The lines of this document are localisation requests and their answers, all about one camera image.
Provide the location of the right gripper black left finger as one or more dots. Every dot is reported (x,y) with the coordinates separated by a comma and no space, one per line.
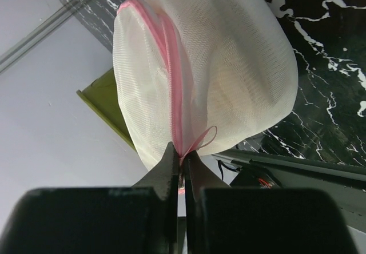
(138,219)

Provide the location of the aluminium left corner post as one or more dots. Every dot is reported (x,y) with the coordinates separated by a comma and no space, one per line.
(25,45)

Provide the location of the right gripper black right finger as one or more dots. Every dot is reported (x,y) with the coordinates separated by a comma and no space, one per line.
(222,219)

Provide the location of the olive green plastic basket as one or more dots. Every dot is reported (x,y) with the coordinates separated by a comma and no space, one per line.
(101,97)

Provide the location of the white pink-trimmed mesh laundry bag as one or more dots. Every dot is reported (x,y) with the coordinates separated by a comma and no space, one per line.
(202,74)

